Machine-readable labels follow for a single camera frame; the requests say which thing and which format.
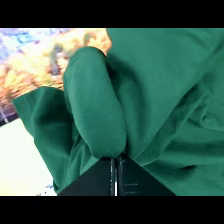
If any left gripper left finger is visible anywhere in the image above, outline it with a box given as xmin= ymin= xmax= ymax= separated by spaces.
xmin=57 ymin=157 xmax=116 ymax=197

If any green T-shirt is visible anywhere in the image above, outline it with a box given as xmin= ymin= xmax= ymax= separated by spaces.
xmin=12 ymin=27 xmax=224 ymax=197

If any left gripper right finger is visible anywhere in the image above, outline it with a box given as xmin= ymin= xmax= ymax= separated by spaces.
xmin=117 ymin=153 xmax=177 ymax=197

